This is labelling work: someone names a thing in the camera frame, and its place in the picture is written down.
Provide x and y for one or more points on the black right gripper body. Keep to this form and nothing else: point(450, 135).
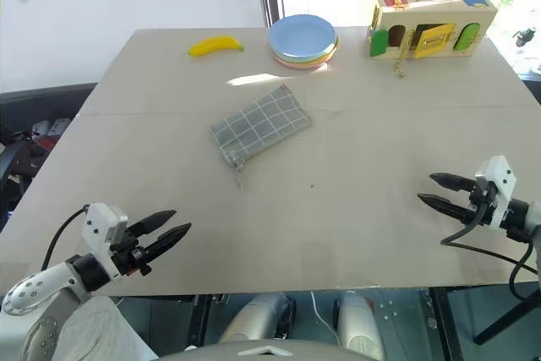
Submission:
point(482, 204)

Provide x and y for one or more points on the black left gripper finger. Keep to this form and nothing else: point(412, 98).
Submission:
point(152, 220)
point(169, 238)

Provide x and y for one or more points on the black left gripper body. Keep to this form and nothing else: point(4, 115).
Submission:
point(131, 257)

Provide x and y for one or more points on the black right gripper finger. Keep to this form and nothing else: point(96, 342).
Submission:
point(448, 208)
point(454, 182)

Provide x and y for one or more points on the grey checked cloth pouch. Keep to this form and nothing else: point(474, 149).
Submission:
point(262, 118)

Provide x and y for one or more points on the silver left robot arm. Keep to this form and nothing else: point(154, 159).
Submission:
point(38, 287)

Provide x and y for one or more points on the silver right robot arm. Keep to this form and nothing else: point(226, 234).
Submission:
point(517, 219)

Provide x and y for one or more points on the silver rounded robot leg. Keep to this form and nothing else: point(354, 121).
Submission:
point(359, 318)
point(258, 314)

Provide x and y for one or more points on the silver robot torso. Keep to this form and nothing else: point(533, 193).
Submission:
point(270, 352)

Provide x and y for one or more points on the small black device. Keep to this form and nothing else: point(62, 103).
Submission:
point(525, 35)

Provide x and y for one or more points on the wooden toy lock box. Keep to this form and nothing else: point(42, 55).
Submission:
point(422, 12)

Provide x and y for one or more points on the yellow plastic plate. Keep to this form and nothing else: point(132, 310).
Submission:
point(321, 61)

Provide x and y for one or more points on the green plastic plate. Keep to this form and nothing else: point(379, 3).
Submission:
point(331, 50)

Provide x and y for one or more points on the yellow toy banana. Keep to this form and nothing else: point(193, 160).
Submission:
point(213, 45)

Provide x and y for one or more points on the pink plastic plate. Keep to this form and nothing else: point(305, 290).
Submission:
point(296, 66)

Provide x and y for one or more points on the blue plastic plate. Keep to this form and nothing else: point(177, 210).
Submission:
point(300, 33)

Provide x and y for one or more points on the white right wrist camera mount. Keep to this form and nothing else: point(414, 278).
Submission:
point(503, 183)

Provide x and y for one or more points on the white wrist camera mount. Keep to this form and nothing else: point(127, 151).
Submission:
point(99, 225)
point(503, 183)

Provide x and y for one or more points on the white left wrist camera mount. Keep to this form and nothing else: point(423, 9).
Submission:
point(99, 225)

